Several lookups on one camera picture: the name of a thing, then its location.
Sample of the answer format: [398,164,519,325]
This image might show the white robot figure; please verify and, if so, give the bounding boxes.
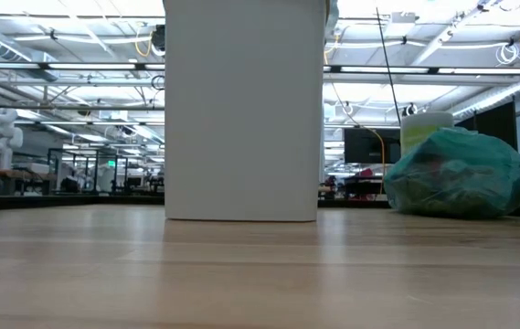
[0,108,24,171]

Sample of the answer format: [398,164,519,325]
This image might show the light blue trash bag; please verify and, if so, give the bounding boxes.
[324,0,341,37]

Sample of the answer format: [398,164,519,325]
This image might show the black partition panel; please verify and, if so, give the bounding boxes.
[453,101,519,152]

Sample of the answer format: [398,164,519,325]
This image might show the teal trash bag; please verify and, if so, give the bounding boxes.
[382,126,520,219]

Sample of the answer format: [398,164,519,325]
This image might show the wooden workbench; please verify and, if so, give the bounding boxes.
[0,166,55,196]

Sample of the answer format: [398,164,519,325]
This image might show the black ceiling camera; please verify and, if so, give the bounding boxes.
[151,25,166,52]

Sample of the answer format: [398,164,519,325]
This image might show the green disinfecting wipes canister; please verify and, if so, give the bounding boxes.
[399,111,455,159]

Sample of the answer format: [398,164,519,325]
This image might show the black monitor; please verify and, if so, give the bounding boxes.
[344,127,402,165]

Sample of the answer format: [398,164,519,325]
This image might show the thin black cable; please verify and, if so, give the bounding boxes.
[376,6,402,127]

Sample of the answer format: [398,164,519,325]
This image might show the white plastic trash bin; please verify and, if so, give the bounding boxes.
[163,0,327,223]

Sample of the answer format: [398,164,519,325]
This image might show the yellow cable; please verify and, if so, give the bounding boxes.
[359,122,387,196]

